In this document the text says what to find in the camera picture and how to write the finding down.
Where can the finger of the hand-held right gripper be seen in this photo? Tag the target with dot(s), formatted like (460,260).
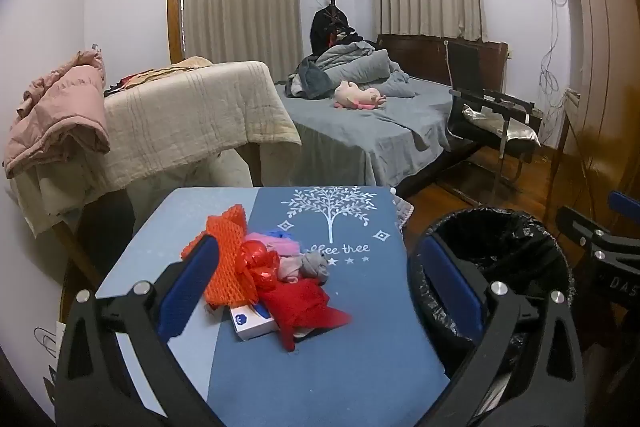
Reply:
(625,201)
(575,222)

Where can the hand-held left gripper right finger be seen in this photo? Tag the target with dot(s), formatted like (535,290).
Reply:
(450,282)

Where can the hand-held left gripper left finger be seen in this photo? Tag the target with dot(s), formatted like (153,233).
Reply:
(192,287)

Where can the black trash bin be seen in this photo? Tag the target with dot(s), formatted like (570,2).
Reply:
(500,247)

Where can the white and blue box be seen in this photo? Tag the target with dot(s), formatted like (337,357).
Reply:
(250,322)

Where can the orange foam net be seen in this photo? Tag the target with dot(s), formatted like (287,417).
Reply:
(225,227)

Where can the blue plastic wrapper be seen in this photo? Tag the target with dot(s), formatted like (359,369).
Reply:
(282,235)

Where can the red cloth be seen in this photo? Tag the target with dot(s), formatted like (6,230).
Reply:
(300,307)

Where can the pink cloth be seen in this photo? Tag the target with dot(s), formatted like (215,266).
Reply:
(312,267)

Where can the grey quilted pad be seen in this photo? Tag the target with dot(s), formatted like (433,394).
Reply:
(402,209)

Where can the wooden wardrobe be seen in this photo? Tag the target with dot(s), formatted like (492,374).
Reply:
(605,82)

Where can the blue tree print tablecloth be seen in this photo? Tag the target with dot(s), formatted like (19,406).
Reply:
(350,357)

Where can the silver cushion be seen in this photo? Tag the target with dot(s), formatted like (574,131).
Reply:
(495,124)

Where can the beige blanket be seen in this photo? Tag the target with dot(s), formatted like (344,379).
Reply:
(190,117)

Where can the grey bed sheet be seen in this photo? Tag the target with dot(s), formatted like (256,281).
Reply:
(360,132)

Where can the black cantilever chair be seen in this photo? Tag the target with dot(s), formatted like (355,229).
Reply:
(465,62)

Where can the pink plush toy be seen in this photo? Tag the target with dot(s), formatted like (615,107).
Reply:
(357,96)

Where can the tan patterned cloth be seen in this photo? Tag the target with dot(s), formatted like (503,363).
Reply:
(160,74)

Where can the pink jacket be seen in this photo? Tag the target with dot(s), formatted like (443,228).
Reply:
(60,107)

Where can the wooden headboard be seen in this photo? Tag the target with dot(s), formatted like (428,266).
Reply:
(415,57)

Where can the grey duvet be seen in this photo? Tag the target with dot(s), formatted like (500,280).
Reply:
(360,64)

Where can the dark clothes pile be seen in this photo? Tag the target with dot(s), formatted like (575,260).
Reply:
(315,82)

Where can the coat rack with black clothes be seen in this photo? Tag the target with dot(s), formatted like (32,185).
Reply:
(325,27)

